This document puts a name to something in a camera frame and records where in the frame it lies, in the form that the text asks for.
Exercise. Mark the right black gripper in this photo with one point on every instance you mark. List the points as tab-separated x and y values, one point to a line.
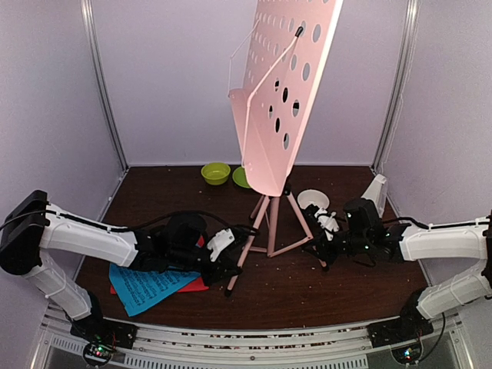
324	254

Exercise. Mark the white metronome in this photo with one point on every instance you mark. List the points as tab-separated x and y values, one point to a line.
377	192

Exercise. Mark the right aluminium frame post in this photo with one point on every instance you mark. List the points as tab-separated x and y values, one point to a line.
404	62

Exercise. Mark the white and navy bowl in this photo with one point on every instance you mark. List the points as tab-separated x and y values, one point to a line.
313	202

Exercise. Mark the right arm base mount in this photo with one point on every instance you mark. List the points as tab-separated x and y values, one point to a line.
409	325

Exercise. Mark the green plate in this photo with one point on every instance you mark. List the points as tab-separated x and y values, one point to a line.
239	178

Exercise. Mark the blue sheet music paper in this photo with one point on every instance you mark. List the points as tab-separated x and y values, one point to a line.
139	291

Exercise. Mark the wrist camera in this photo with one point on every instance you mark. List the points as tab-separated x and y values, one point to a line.
219	242
325	219

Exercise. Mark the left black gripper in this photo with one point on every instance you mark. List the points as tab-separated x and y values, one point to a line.
225	261

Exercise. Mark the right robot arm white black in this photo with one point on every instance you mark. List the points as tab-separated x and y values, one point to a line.
405	239

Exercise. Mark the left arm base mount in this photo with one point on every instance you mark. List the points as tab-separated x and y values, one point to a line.
98	330

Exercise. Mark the pink music stand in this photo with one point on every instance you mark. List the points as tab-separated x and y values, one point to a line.
288	47

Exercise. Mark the aluminium frame post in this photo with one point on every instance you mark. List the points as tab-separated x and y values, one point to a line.
102	89
404	62

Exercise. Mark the lime green bowl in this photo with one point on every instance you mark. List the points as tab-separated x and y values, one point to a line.
216	173

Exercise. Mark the left aluminium frame post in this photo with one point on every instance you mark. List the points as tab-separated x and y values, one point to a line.
102	89

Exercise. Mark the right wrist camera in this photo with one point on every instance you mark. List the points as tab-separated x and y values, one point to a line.
325	219

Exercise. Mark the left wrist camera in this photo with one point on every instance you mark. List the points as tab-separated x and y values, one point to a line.
219	242

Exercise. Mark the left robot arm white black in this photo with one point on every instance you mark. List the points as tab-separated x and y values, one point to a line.
167	243

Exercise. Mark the red sheet music paper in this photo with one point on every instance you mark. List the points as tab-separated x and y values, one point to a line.
198	284

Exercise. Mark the aluminium front rail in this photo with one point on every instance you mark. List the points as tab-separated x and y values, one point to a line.
336	346

